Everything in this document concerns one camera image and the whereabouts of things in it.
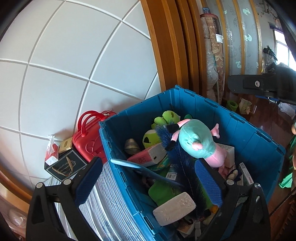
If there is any blue feather duster brush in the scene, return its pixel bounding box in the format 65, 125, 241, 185
155, 124, 200, 220

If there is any teal pink plush pig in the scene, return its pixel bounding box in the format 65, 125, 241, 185
165, 119, 227, 168

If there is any clear tape roll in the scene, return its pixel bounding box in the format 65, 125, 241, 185
125, 138, 140, 156

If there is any pink tissue pack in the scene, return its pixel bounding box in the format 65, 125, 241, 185
127, 143, 167, 167

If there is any white green patch box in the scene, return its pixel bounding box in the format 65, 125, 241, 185
218, 144, 235, 168

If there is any white lint roller refill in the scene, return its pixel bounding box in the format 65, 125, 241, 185
152, 192, 196, 226

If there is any black coffee cup gift box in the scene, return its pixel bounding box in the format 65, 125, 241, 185
44, 148, 88, 182

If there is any red white tissue box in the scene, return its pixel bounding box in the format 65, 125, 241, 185
45, 135, 59, 166

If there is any gold small box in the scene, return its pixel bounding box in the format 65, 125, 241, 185
59, 137, 73, 153

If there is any green rolled mat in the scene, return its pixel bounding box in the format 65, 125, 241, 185
226, 100, 238, 112

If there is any red mini suitcase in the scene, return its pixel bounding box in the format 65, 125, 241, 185
72, 110, 116, 163

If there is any blue plastic storage crate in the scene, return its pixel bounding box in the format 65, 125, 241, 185
99, 86, 285, 240

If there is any rolled patterned carpet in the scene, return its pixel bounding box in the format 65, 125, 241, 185
201, 14, 225, 103

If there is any green frog plush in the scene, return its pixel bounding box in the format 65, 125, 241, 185
142, 110, 181, 149

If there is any wooden bed frame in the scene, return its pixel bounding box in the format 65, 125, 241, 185
140, 0, 207, 97

